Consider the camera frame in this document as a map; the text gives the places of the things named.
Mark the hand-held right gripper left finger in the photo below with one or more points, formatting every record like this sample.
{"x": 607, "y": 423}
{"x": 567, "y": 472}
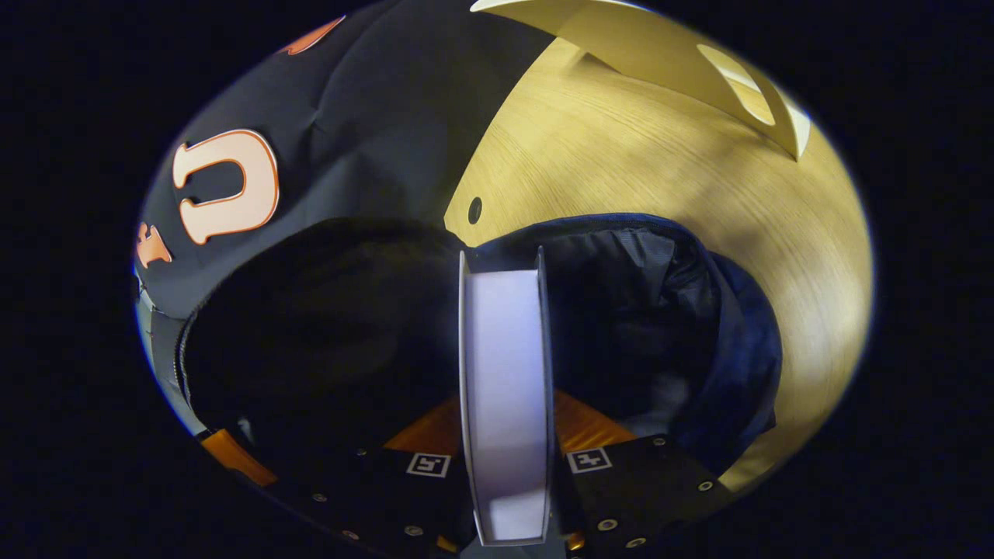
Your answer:
{"x": 388, "y": 497}

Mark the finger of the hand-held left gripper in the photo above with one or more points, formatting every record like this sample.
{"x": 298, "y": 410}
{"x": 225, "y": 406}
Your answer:
{"x": 241, "y": 462}

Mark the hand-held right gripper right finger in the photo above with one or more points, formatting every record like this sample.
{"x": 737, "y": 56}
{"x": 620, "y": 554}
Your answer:
{"x": 637, "y": 481}

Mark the dark covered book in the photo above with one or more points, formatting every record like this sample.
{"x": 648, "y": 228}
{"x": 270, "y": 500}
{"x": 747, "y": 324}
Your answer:
{"x": 505, "y": 388}

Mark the blue schoolbag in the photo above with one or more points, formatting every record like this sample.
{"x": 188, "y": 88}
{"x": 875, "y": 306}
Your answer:
{"x": 660, "y": 310}

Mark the white plastic bookshelf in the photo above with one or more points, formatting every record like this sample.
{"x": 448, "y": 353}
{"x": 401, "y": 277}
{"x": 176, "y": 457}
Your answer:
{"x": 660, "y": 54}

